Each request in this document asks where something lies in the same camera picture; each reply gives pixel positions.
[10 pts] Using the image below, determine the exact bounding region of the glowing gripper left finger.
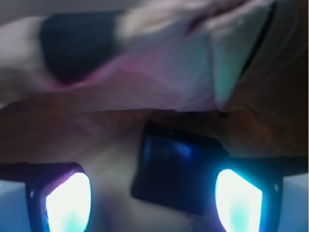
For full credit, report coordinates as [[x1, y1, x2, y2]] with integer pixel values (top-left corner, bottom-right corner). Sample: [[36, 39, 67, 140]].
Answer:
[[0, 162, 92, 232]]

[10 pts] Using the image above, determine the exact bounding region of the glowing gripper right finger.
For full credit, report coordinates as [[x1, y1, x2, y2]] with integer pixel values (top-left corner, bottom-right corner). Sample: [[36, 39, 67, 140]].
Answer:
[[215, 157, 309, 232]]

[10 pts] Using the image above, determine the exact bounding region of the black box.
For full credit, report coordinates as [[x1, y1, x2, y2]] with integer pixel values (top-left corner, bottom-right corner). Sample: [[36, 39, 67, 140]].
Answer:
[[130, 121, 229, 215]]

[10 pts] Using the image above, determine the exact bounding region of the brown paper bag bin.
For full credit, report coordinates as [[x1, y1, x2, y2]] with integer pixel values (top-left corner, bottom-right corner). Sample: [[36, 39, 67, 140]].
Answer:
[[0, 0, 309, 172]]

